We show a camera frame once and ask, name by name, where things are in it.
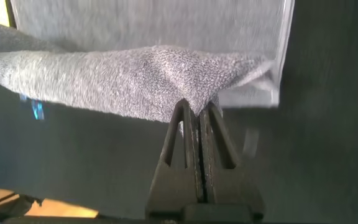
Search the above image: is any grey towel with orange stripes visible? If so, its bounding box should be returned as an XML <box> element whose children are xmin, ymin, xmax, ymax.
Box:
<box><xmin>0</xmin><ymin>0</ymin><xmax>295</xmax><ymax>124</ymax></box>

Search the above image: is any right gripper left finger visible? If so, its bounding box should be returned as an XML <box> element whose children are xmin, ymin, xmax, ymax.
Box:
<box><xmin>145</xmin><ymin>98</ymin><xmax>204</xmax><ymax>218</ymax></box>

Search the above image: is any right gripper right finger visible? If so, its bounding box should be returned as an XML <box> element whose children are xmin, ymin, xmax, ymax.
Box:
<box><xmin>199</xmin><ymin>101</ymin><xmax>265</xmax><ymax>219</ymax></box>

